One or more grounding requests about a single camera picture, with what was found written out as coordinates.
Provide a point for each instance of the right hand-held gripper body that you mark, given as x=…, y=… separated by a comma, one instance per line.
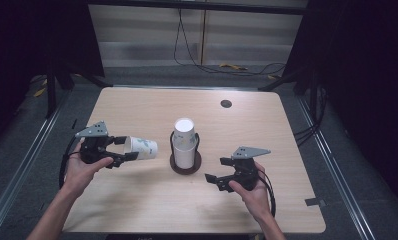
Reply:
x=245, y=170

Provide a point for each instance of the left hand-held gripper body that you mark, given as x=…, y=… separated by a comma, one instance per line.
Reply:
x=93, y=146

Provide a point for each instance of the printed paper cup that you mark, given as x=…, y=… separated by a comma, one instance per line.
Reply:
x=143, y=148

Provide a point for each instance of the stack of white paper cups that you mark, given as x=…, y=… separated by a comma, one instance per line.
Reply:
x=184, y=146

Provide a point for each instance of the person's right hand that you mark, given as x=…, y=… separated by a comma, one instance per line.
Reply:
x=255, y=196

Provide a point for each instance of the person's left hand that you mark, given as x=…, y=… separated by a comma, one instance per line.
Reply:
x=82, y=173

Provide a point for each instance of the black metal stand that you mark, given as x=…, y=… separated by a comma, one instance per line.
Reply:
x=50, y=93
x=280, y=81

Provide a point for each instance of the yellow floor tape piece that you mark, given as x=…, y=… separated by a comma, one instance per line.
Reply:
x=39, y=92
x=233, y=66

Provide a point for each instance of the grey tape piece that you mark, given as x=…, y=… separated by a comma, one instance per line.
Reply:
x=315, y=201

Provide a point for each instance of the black curtain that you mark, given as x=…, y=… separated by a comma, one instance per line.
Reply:
x=37, y=40
x=360, y=83

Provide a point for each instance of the metal floor rail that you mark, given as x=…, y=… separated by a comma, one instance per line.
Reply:
x=333, y=166
x=23, y=163

